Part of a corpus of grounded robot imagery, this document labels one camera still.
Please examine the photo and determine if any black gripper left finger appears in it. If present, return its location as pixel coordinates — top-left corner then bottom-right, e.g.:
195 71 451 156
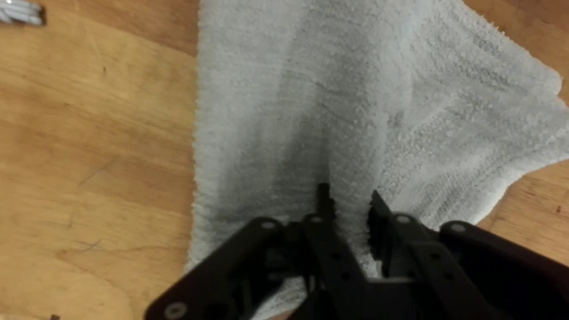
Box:
298 183 380 320

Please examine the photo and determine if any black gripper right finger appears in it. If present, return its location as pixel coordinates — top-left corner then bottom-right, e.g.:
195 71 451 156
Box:
368 192 501 320

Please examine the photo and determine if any white towel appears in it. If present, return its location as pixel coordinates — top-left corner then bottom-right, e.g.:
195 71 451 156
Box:
186 0 569 277

